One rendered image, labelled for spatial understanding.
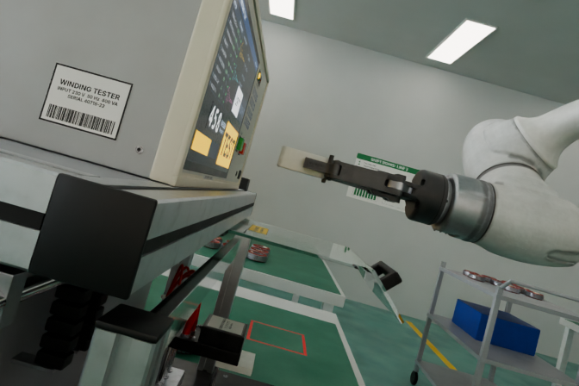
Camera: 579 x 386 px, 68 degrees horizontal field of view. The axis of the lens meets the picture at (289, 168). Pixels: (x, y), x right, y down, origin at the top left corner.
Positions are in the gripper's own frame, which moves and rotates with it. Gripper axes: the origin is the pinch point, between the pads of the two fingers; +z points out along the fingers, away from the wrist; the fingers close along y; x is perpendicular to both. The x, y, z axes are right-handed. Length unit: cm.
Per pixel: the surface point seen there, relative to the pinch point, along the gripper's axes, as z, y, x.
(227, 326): 4.1, 2.6, -26.1
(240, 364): 0.7, 1.2, -30.1
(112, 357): 6.9, -40.7, -14.8
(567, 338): -251, 294, -55
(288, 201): -3, 511, -14
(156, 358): 5.1, -39.3, -14.9
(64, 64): 20.3, -29.0, -0.1
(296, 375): -12, 36, -43
